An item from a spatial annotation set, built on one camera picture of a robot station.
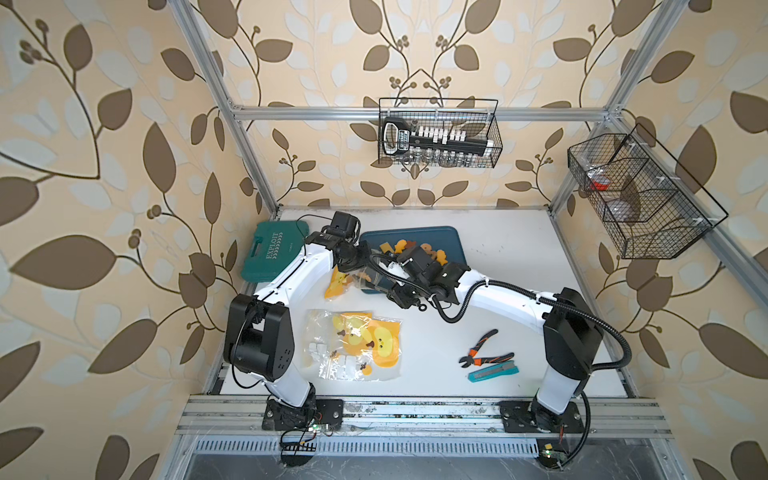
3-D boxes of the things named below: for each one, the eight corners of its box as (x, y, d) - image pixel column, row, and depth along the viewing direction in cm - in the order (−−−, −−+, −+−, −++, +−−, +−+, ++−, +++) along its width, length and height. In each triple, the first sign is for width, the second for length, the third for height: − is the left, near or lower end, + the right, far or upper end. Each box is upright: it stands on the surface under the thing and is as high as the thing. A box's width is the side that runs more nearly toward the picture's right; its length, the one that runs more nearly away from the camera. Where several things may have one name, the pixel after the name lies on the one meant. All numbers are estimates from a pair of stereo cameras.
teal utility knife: (470, 385, 82) (471, 383, 80) (466, 374, 84) (467, 372, 82) (518, 372, 84) (521, 370, 82) (513, 362, 86) (516, 359, 84)
